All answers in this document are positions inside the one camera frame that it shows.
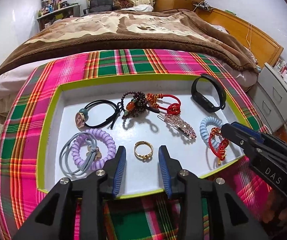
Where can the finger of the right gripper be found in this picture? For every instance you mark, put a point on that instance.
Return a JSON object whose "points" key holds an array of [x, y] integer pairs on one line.
{"points": [[236, 136], [250, 132]]}

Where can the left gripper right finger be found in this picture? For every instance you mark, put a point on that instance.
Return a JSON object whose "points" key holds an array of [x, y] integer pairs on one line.
{"points": [[169, 168]]}

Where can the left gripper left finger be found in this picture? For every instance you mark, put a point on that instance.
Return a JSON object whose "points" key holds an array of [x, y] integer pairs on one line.
{"points": [[114, 169]]}

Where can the rhinestone hair clip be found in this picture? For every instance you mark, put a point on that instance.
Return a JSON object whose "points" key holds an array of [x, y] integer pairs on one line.
{"points": [[176, 122]]}

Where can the person's right hand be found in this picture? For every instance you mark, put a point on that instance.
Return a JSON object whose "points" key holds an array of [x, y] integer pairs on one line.
{"points": [[274, 216]]}

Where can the grey drawer cabinet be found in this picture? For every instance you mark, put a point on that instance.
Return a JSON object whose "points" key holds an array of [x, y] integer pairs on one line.
{"points": [[269, 96]]}

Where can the black fitness band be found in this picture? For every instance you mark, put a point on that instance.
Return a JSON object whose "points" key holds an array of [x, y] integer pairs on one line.
{"points": [[208, 93]]}

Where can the yellow-green white tray box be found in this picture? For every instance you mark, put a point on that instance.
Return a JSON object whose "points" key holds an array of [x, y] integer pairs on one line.
{"points": [[141, 136]]}

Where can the wooden headboard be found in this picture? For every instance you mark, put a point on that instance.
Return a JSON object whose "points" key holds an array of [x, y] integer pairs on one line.
{"points": [[264, 48]]}

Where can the pink green plaid cloth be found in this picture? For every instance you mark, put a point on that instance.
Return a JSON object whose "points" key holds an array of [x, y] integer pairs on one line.
{"points": [[19, 142]]}

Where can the brown patterned blanket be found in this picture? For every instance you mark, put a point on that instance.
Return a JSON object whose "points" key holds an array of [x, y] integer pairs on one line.
{"points": [[177, 29]]}

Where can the dark grey chair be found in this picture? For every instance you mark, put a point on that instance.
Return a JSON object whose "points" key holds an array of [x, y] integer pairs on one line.
{"points": [[98, 6]]}

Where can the brown teddy bear santa hat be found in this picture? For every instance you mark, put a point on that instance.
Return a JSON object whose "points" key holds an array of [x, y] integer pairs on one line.
{"points": [[123, 4]]}

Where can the cluttered wooden desk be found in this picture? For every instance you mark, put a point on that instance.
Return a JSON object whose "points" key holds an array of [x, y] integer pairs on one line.
{"points": [[51, 17]]}

